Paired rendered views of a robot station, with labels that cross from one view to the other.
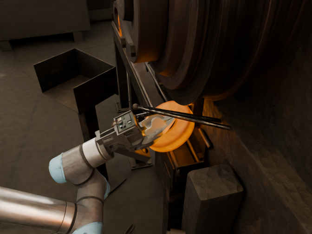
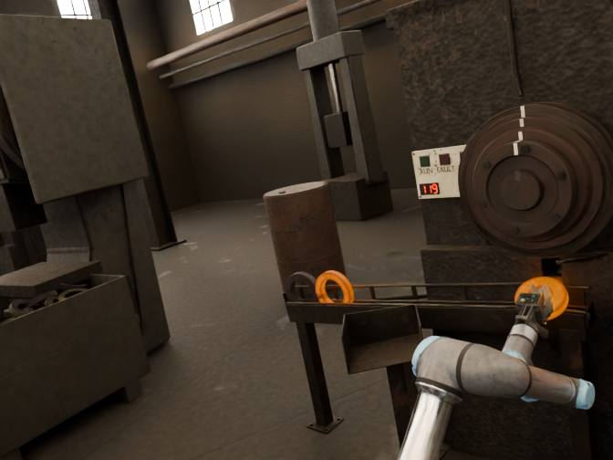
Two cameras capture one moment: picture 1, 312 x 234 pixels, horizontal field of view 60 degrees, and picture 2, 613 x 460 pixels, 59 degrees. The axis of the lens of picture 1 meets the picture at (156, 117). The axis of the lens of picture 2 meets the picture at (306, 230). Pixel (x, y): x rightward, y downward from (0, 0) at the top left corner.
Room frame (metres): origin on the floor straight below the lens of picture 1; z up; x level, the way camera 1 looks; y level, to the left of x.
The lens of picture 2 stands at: (-0.43, 1.40, 1.43)
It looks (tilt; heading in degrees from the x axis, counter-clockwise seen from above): 11 degrees down; 328
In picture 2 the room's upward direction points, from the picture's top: 11 degrees counter-clockwise
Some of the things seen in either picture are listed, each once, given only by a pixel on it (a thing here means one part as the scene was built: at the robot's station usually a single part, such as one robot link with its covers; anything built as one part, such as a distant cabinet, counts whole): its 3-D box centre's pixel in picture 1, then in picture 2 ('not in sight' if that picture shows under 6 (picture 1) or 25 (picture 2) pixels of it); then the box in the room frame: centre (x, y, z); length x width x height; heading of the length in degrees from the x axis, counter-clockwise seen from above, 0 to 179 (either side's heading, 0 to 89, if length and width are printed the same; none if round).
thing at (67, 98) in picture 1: (88, 132); (396, 412); (0.95, 0.32, 0.36); 0.26 x 0.20 x 0.72; 50
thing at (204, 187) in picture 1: (209, 211); not in sight; (0.34, -0.12, 0.68); 0.11 x 0.08 x 0.24; 105
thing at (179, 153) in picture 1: (176, 152); not in sight; (0.55, -0.06, 0.66); 0.19 x 0.07 x 0.01; 15
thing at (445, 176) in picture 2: not in sight; (447, 172); (0.92, -0.07, 1.15); 0.26 x 0.02 x 0.18; 15
